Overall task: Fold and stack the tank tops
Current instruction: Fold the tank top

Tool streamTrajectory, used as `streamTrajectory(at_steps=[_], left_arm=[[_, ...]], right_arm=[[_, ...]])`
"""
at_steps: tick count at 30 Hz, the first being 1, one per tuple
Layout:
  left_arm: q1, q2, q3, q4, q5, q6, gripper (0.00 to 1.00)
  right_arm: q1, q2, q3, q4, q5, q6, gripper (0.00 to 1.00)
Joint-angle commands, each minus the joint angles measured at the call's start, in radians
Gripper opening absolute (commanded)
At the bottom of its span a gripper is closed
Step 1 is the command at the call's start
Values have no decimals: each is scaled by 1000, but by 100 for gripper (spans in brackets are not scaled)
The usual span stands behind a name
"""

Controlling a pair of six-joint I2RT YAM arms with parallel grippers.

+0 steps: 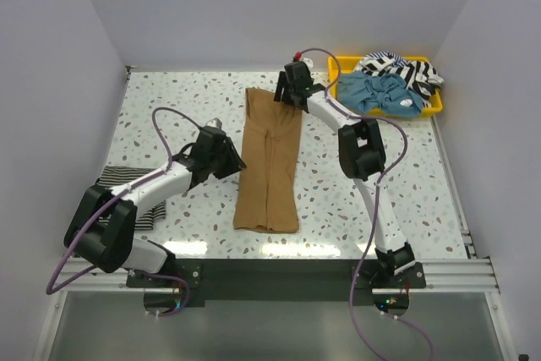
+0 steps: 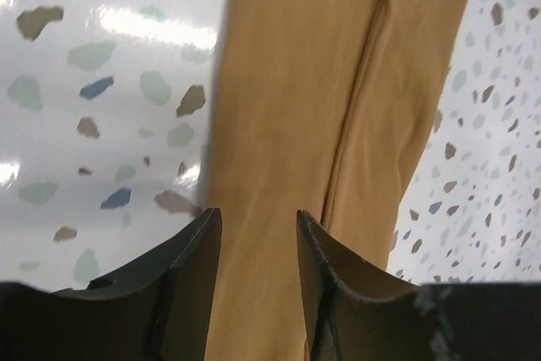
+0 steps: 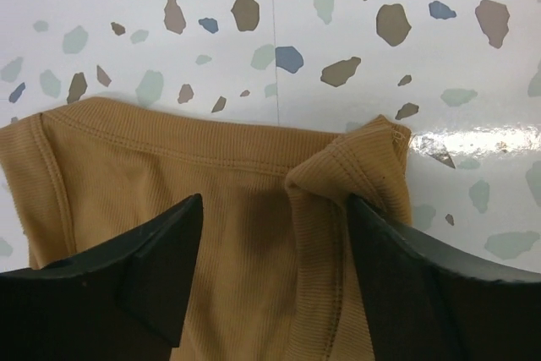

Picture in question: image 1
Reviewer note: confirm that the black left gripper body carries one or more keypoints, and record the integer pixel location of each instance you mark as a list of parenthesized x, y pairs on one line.
[(226, 162)]

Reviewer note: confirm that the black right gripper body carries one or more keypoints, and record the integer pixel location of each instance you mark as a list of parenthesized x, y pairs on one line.
[(287, 90)]

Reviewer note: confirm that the tan tank top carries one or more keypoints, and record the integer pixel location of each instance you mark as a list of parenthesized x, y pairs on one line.
[(271, 139)]

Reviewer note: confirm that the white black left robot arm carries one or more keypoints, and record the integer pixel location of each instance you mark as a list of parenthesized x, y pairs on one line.
[(102, 230)]

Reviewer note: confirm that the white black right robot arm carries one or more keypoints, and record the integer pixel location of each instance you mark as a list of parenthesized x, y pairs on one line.
[(362, 157)]

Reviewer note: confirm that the blue tank top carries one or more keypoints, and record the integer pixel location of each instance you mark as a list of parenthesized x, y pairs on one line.
[(363, 93)]

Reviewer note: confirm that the navy white striped tank top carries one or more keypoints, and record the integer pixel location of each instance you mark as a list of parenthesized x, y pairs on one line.
[(421, 77)]

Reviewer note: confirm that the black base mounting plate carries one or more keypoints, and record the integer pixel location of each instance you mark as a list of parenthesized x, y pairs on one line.
[(309, 280)]

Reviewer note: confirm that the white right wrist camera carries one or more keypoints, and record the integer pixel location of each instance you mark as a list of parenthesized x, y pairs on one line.
[(299, 57)]

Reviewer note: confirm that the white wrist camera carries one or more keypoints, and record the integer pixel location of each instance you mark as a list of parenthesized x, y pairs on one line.
[(299, 57), (214, 123)]

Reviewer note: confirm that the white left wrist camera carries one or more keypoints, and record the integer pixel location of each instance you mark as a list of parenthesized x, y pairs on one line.
[(214, 123)]

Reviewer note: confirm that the aluminium frame rail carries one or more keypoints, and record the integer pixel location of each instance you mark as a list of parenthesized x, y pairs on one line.
[(441, 276)]

